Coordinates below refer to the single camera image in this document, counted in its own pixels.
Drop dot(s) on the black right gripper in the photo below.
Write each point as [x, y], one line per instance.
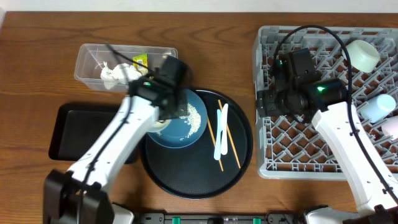
[266, 104]

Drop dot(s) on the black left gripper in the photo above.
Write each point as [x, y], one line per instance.
[173, 111]

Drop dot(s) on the light blue small bowl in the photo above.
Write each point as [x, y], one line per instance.
[159, 125]

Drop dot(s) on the yellow snack wrapper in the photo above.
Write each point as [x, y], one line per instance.
[141, 64]

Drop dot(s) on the white napkin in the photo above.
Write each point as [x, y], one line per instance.
[111, 77]
[129, 72]

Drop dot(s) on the teal green bowl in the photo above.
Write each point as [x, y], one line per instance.
[363, 55]

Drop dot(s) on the light blue cup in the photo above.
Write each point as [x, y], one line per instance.
[378, 108]

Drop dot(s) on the pink cup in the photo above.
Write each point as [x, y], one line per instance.
[390, 128]

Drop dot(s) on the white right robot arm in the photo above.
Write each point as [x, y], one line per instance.
[327, 105]

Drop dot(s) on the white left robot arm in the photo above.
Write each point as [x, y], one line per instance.
[80, 195]

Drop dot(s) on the grey dishwasher rack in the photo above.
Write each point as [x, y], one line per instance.
[287, 149]

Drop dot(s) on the clear plastic waste bin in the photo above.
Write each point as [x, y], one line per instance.
[90, 60]

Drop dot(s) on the dark blue plate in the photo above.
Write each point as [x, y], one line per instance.
[198, 103]

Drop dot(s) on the right wooden chopstick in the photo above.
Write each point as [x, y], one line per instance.
[230, 138]

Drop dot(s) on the round black serving tray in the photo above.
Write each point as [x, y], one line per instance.
[191, 172]

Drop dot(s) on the black rectangular tray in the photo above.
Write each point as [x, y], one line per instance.
[78, 125]

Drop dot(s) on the black rail with green clips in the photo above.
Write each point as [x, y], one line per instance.
[269, 218]

